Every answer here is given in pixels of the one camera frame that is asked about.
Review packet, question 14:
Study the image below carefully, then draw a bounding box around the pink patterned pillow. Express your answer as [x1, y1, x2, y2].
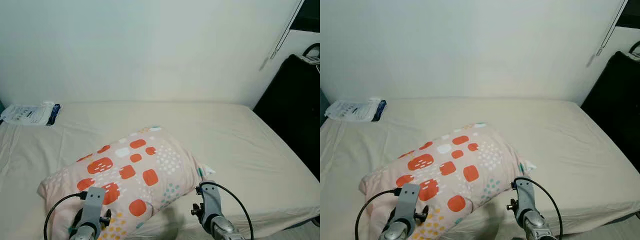
[37, 126, 216, 240]
[359, 122, 537, 240]

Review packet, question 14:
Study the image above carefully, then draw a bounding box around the beige mattress bed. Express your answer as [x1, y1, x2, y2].
[320, 97, 640, 240]
[0, 101, 320, 240]

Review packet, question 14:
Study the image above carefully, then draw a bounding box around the white plastic package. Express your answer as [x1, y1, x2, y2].
[0, 101, 62, 126]
[324, 97, 387, 122]

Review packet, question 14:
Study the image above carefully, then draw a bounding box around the white blind wand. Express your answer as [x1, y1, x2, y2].
[270, 0, 305, 60]
[596, 0, 628, 56]

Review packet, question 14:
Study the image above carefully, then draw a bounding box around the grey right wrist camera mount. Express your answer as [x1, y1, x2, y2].
[515, 177, 538, 216]
[199, 181, 223, 221]

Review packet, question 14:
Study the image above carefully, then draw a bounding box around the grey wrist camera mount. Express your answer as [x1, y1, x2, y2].
[199, 181, 223, 221]
[515, 177, 538, 216]
[395, 183, 421, 226]
[80, 186, 107, 230]

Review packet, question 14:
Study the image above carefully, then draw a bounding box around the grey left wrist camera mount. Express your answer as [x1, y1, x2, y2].
[80, 186, 107, 230]
[395, 183, 421, 226]

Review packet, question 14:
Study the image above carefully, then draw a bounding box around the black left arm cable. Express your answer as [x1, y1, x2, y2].
[44, 190, 90, 240]
[355, 187, 403, 240]

